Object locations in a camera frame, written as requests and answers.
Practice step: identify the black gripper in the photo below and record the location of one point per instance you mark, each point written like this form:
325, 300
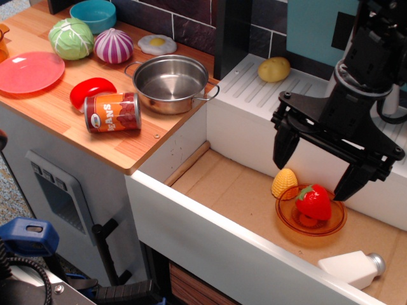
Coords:
352, 137

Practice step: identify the orange beans can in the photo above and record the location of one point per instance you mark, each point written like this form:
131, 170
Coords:
112, 113

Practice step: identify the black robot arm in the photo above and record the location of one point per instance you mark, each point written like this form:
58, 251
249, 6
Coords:
379, 15

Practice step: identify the stainless steel pot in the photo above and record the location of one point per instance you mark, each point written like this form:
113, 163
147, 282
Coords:
171, 84

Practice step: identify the red toy strawberry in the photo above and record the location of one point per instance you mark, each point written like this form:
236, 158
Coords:
314, 202

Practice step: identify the yellow toy corn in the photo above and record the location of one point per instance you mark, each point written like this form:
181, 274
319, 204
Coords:
285, 185

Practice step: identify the orange transparent dish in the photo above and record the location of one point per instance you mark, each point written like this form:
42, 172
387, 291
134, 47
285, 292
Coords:
291, 217

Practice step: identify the grey toy faucet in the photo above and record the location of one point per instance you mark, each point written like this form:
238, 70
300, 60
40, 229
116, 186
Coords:
389, 101

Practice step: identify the yellow toy potato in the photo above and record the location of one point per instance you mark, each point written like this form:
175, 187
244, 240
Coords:
274, 69

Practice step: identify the white salt shaker bottle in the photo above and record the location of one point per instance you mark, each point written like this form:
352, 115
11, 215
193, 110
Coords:
356, 268

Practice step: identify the toy fried egg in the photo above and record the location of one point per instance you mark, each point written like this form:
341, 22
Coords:
157, 45

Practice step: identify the purple striped toy onion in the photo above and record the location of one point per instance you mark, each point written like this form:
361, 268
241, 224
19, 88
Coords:
113, 46

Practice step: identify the grey oven control panel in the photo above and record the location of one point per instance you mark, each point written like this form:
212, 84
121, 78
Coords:
60, 199

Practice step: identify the teal plastic bowl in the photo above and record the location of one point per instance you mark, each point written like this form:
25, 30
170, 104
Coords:
98, 15

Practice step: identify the green toy cabbage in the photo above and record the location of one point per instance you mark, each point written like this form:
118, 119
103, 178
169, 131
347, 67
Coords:
71, 39

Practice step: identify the pink plastic plate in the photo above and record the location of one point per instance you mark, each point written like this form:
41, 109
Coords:
30, 72

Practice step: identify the blue clamp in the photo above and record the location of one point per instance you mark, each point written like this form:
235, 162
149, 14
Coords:
30, 237

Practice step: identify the orange transparent cup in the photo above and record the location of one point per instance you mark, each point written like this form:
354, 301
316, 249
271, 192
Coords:
4, 54

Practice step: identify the black oven door handle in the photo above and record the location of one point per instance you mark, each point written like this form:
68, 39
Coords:
101, 233

